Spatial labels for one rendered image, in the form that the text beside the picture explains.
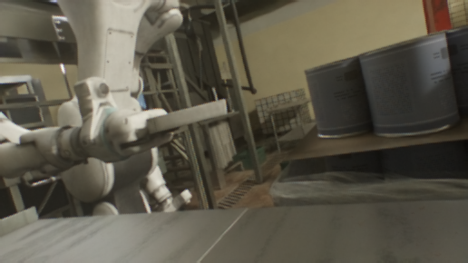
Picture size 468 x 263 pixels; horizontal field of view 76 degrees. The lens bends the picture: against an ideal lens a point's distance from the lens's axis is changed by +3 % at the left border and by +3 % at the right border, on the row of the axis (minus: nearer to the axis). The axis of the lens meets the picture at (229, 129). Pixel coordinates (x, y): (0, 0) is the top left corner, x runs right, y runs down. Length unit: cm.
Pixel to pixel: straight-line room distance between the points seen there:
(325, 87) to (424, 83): 9
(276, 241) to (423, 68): 18
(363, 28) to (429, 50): 908
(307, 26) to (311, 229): 941
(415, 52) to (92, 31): 63
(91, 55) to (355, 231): 67
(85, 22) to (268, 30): 927
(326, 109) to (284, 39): 940
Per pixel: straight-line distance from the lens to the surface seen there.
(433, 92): 29
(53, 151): 56
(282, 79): 968
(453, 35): 33
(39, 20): 265
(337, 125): 33
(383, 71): 29
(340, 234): 21
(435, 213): 23
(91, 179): 76
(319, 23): 953
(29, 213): 52
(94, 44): 75
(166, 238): 26
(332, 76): 32
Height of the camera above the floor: 117
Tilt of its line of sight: 5 degrees down
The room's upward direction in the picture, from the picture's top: 14 degrees counter-clockwise
